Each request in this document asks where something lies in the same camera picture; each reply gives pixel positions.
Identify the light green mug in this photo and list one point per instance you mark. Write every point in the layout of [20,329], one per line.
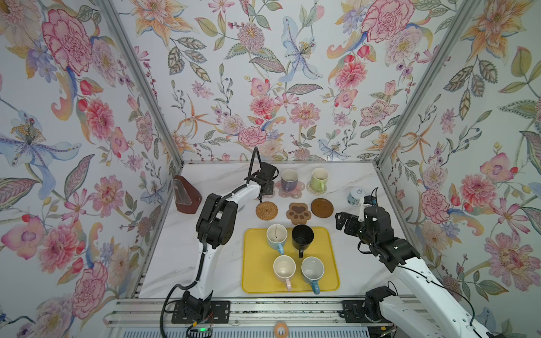
[319,175]

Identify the white mug pink handle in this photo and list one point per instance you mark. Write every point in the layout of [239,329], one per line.
[284,268]

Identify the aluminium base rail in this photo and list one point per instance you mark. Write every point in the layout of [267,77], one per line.
[244,312]

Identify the dark brown round coaster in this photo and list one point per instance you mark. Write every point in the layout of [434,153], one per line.
[322,208]

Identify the orange tape roll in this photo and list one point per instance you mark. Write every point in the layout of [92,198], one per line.
[281,330]

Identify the tan rattan round coaster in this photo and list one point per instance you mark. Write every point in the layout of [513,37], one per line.
[266,211]

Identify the yellow tray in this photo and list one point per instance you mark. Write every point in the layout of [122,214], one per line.
[258,257]

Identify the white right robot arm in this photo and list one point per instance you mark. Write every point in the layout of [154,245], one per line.
[449,319]

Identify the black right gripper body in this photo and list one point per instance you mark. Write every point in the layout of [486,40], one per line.
[358,229]

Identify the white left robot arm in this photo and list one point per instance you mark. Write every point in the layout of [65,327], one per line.
[216,225]

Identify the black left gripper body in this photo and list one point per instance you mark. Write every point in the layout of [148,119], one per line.
[269,187]

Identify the pink flower coaster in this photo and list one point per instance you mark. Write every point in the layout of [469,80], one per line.
[295,194]

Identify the brown paw print coaster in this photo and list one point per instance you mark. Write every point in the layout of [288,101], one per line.
[298,213]

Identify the white mug blue handle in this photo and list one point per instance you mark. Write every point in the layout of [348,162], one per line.
[313,270]

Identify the white mug purple handle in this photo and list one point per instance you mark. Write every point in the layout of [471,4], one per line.
[289,180]

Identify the light blue mug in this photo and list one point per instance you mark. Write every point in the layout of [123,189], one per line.
[276,236]

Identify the black mug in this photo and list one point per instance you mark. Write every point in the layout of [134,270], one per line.
[302,237]

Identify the colourful zigzag woven coaster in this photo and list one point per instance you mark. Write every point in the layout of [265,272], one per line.
[317,189]

